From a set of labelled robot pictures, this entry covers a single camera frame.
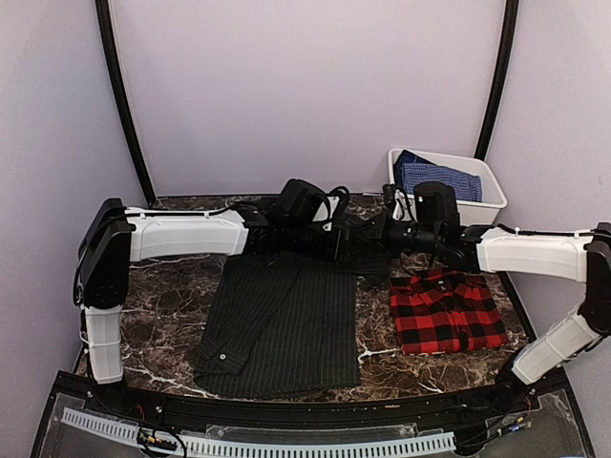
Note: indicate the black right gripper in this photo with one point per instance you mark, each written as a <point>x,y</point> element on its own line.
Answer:
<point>377,224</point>

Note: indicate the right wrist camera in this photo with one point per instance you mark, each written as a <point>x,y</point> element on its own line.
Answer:
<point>397,203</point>

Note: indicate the left black frame post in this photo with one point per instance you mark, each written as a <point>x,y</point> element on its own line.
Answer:
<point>108,41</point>

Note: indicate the blue checked shirt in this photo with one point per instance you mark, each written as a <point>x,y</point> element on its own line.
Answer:
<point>410,170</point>

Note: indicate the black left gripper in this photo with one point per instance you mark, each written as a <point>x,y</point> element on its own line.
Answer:
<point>346,235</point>

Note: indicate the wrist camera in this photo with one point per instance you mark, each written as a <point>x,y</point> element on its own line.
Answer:
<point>335,203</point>
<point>397,203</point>

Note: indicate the black pinstriped long sleeve shirt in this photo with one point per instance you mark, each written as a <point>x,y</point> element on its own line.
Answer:
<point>284,324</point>

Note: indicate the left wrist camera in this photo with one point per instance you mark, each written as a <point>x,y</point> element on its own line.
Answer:
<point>335,203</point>

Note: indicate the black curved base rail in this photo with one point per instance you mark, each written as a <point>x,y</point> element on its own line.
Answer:
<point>462,409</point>

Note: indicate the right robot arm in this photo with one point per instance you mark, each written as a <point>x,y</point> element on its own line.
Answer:
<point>433,226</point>

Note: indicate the white slotted cable duct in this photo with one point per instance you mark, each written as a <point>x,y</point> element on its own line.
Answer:
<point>221,441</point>

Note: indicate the white plastic bin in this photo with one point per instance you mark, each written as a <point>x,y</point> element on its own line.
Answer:
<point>493,198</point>

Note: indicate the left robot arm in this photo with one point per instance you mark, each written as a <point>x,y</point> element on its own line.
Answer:
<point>302,219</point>

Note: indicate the red black plaid folded shirt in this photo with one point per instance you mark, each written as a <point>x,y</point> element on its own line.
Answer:
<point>442,311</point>

